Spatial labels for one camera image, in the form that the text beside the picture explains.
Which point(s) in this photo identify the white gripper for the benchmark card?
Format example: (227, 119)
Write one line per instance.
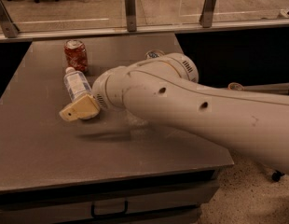
(101, 90)

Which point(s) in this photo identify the clear blue-label plastic bottle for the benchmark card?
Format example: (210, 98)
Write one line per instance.
(76, 83)

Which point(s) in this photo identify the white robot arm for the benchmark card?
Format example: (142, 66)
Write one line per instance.
(165, 91)

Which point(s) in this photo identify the crushed red coke can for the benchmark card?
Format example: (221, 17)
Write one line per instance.
(76, 55)

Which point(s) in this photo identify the silver blue energy drink can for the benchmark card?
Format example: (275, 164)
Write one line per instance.
(154, 53)

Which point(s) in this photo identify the glass barrier panel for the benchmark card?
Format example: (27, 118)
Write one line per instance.
(46, 15)

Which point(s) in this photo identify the grey cabinet drawer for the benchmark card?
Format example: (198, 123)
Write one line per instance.
(172, 205)

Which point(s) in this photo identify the brown packing tape roll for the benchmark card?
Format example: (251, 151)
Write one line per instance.
(234, 86)

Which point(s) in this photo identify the black rolling stand base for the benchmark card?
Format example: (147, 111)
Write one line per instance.
(276, 176)

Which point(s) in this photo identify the black drawer handle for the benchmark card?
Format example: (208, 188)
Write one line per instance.
(108, 209)

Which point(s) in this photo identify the left metal glass bracket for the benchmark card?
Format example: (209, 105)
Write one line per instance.
(9, 28)

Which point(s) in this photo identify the metal glass bracket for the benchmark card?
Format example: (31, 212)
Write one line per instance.
(206, 17)
(9, 28)
(130, 10)

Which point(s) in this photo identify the middle metal glass bracket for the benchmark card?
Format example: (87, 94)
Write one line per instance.
(130, 10)

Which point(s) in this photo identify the right metal glass bracket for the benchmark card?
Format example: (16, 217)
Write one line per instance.
(206, 17)

